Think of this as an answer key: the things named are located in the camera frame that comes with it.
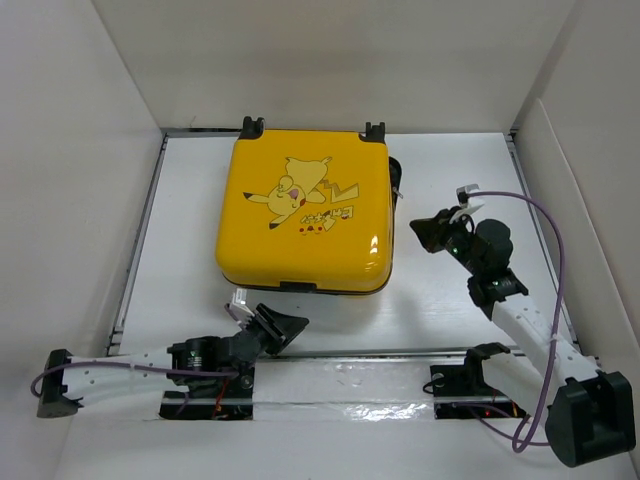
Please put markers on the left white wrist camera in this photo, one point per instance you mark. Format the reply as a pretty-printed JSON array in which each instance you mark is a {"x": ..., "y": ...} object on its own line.
[{"x": 238, "y": 308}]

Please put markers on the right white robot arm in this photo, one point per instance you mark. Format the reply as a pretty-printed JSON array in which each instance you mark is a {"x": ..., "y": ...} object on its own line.
[{"x": 587, "y": 414}]

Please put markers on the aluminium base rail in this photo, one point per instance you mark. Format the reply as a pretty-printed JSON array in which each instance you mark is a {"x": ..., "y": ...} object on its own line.
[{"x": 359, "y": 388}]

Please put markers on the yellow hard-shell suitcase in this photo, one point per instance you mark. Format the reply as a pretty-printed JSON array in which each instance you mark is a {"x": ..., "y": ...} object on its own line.
[{"x": 308, "y": 210}]

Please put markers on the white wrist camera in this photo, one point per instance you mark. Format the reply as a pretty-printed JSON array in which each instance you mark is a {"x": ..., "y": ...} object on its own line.
[
  {"x": 469, "y": 202},
  {"x": 238, "y": 308}
]

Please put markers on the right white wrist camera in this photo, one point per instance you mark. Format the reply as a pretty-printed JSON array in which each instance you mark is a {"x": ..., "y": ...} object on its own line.
[{"x": 469, "y": 202}]

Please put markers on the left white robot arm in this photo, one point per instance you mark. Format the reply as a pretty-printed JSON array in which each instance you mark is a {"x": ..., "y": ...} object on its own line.
[{"x": 213, "y": 376}]

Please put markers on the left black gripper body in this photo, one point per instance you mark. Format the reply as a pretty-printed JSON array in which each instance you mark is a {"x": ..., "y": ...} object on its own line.
[{"x": 255, "y": 325}]

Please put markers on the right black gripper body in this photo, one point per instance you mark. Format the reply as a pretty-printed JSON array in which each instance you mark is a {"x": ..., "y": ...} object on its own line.
[{"x": 457, "y": 242}]

